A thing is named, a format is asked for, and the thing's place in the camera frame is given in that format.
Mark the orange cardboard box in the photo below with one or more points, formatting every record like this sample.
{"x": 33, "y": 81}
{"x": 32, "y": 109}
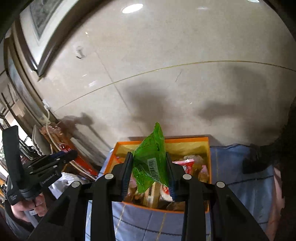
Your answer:
{"x": 194, "y": 148}

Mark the person's left forearm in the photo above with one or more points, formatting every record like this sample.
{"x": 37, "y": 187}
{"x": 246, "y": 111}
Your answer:
{"x": 16, "y": 227}

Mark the dark carved wooden furniture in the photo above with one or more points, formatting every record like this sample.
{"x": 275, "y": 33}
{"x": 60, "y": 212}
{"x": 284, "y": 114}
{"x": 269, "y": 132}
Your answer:
{"x": 256, "y": 162}

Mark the framed wall painting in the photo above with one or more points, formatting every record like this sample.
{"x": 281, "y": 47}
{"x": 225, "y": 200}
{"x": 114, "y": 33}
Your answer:
{"x": 18, "y": 81}

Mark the person's left hand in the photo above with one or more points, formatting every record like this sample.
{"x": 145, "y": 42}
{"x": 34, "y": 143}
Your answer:
{"x": 23, "y": 208}

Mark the clear bag of brown buns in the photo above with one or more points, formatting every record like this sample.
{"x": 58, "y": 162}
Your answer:
{"x": 203, "y": 172}

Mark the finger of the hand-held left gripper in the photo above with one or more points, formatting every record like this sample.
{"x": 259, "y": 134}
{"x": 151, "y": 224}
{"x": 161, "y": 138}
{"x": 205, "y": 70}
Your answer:
{"x": 67, "y": 158}
{"x": 54, "y": 155}

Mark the brown wooden furniture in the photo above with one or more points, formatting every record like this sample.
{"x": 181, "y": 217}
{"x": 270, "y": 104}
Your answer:
{"x": 55, "y": 136}

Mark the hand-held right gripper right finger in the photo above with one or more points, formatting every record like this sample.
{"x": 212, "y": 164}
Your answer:
{"x": 170, "y": 178}

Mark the red white snack packet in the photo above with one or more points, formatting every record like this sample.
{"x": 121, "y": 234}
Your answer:
{"x": 166, "y": 192}

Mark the framed wall picture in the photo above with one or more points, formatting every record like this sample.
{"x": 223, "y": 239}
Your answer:
{"x": 41, "y": 14}

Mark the white plastic bag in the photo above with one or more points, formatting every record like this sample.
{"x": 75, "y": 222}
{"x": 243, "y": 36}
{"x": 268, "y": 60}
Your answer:
{"x": 64, "y": 183}

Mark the beige wafer packet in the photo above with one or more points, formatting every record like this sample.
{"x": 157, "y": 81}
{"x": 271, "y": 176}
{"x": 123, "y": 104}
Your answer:
{"x": 152, "y": 194}

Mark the green snack packet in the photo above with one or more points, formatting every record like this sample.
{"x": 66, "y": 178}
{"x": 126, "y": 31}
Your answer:
{"x": 148, "y": 157}

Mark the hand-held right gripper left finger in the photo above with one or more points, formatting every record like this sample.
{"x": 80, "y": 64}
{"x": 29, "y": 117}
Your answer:
{"x": 128, "y": 171}

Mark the pink blanket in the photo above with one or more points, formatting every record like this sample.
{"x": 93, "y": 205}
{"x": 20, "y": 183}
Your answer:
{"x": 275, "y": 208}

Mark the blue quilted blanket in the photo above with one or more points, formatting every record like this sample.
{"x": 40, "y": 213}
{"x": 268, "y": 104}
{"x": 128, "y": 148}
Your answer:
{"x": 242, "y": 197}

